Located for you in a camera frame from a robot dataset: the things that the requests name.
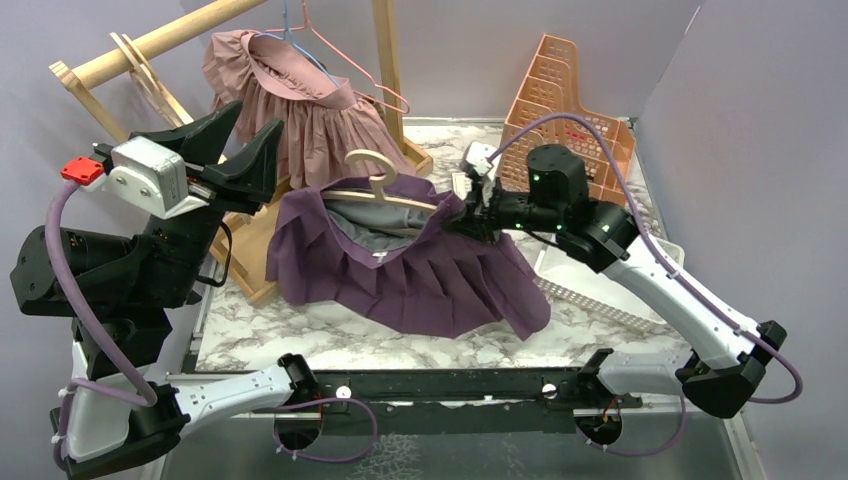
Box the peach plastic file organizer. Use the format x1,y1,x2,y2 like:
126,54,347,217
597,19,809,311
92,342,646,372
498,35,636,206

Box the white perforated basket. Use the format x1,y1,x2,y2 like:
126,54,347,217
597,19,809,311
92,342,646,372
534,246,666,332

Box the pink skirt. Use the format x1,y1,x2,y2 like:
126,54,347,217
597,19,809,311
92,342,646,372
202,30,416,189

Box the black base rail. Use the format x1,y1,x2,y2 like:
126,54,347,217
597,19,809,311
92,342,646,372
283,364,642,435

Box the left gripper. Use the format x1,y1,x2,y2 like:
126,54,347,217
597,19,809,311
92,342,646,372
135,99,289,306

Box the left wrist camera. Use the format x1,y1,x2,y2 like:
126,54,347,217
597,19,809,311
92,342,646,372
60,137,213,220

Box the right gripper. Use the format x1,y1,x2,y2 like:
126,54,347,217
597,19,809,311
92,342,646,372
441,173,563,246

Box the small white red box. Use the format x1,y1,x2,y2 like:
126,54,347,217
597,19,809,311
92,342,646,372
451,172,473,199

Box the pink wire hanger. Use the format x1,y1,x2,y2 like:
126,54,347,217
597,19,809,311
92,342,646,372
288,1,412,115

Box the purple garment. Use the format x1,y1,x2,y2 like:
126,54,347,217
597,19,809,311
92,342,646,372
266,174,551,340

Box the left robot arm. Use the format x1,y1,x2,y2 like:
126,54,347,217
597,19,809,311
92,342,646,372
10,101,319,479

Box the wooden hanger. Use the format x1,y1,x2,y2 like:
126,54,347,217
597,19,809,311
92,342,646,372
319,149,444,237
110,32,194,128

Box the blue wire hanger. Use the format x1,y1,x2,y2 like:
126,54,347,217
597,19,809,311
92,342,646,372
258,0,339,87

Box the wooden clothes rack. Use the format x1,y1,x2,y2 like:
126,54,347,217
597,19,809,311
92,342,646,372
47,0,435,307

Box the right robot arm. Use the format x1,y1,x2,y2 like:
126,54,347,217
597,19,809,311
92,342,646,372
450,141,787,419

